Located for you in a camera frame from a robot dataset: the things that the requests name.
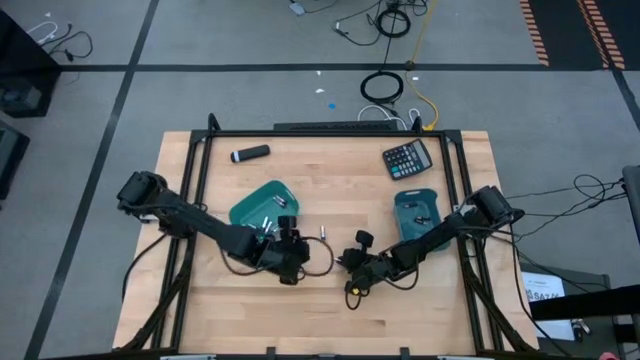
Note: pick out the teal green plastic bin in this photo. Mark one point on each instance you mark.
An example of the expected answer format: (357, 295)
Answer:
(260, 202)

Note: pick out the black desk calculator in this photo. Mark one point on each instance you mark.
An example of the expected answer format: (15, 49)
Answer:
(407, 159)

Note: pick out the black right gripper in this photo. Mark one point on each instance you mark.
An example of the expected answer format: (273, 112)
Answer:
(365, 265)

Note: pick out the black ribbed bar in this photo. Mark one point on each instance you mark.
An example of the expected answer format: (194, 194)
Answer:
(335, 126)

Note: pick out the large black copper battery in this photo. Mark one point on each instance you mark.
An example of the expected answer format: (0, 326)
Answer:
(419, 219)

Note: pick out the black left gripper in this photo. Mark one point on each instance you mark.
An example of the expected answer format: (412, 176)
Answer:
(285, 257)

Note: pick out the white paper sheet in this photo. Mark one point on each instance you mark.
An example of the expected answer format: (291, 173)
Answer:
(542, 287)

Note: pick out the black marker with white end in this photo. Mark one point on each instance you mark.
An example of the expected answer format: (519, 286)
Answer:
(252, 153)

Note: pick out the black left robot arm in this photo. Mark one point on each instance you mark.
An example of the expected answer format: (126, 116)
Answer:
(200, 225)

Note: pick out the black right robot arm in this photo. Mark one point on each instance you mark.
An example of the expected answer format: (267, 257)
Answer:
(435, 235)

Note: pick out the black cart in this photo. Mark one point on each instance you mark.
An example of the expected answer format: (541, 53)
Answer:
(585, 302)

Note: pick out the black mat with orange stripes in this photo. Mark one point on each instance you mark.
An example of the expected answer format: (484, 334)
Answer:
(570, 30)

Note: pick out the dark equipment box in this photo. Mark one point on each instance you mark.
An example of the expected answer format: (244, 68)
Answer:
(10, 155)

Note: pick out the black cabinet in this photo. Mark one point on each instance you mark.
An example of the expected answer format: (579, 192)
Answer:
(25, 60)

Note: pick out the dark black copper battery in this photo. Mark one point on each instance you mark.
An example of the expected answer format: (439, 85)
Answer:
(410, 205)

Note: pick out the grey power adapter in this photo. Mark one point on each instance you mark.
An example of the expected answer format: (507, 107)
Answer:
(297, 7)

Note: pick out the blue-grey plastic bin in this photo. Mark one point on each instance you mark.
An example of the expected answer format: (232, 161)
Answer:
(407, 225)

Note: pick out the black and gold AAA battery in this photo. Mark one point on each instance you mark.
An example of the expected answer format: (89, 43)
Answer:
(283, 203)

